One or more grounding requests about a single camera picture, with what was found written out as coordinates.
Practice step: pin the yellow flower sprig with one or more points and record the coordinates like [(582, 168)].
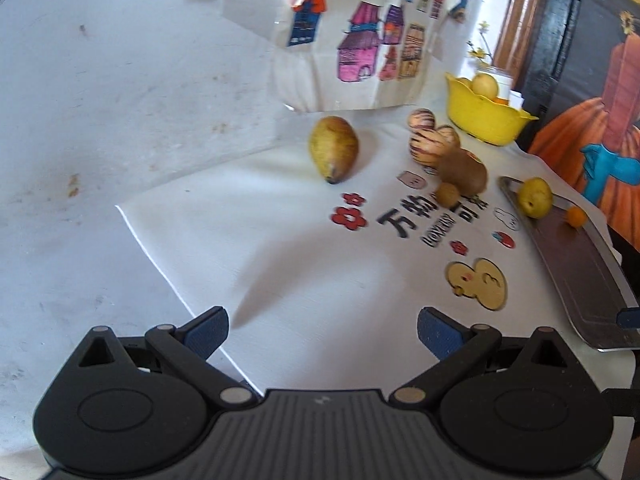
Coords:
[(479, 52)]

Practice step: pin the brown longan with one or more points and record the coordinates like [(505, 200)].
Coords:
[(446, 195)]

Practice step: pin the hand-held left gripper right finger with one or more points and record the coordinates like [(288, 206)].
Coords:
[(437, 332)]

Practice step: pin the brown kiwi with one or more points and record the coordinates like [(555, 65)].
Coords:
[(465, 170)]

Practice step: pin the orange tangerine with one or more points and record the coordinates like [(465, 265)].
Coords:
[(500, 102)]

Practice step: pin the metal tray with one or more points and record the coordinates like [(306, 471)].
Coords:
[(575, 270)]

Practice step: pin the yellow plastic bowl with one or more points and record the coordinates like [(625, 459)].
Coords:
[(482, 120)]

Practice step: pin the small striped pepino melon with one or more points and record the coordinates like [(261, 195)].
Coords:
[(421, 120), (450, 135)]

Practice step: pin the small white box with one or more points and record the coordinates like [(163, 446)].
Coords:
[(515, 101)]

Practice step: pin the white printed tablecloth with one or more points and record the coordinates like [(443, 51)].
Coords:
[(300, 260)]

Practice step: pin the small orange kumquat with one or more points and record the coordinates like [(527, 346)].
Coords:
[(576, 216)]

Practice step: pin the green-yellow mango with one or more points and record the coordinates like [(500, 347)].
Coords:
[(333, 149)]

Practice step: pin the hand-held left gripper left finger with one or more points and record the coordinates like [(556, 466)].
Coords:
[(207, 332)]

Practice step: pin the large striped pepino melon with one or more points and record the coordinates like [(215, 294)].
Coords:
[(427, 145)]

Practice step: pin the wooden door frame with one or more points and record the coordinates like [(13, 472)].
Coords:
[(522, 10)]

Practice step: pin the wall cloth with drawn houses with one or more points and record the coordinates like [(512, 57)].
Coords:
[(360, 80)]

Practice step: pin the wall poster with orange dress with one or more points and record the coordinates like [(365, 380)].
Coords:
[(565, 130)]

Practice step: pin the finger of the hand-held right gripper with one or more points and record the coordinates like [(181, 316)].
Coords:
[(630, 318), (624, 401)]

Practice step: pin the yellow pear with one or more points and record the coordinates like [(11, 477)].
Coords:
[(535, 197), (484, 85)]

